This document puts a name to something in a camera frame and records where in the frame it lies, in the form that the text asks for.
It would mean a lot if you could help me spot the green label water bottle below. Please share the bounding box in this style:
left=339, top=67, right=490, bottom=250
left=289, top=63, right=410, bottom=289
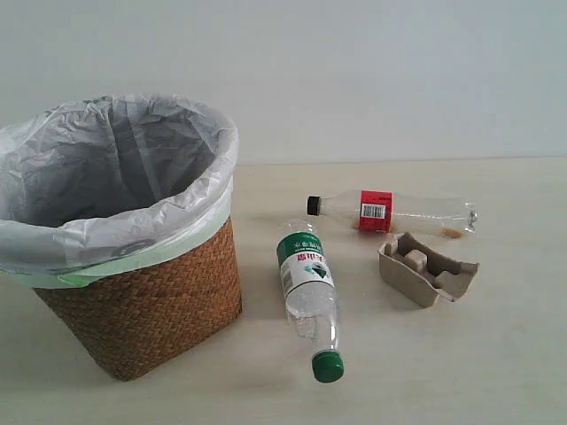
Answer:
left=276, top=219, right=345, bottom=383

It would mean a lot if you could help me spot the red label cola bottle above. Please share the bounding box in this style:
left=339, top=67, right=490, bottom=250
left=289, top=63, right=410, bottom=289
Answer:
left=307, top=189, right=478, bottom=238

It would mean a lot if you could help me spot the grey cardboard pulp tray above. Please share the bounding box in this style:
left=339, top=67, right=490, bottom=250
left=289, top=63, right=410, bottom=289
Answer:
left=377, top=233, right=479, bottom=308

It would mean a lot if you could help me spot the brown woven wicker trash basket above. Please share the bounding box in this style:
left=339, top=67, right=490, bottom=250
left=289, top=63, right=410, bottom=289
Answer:
left=35, top=221, right=242, bottom=382

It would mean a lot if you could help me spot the white plastic bin liner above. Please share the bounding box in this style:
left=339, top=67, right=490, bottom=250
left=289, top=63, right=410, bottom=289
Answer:
left=1, top=94, right=239, bottom=289

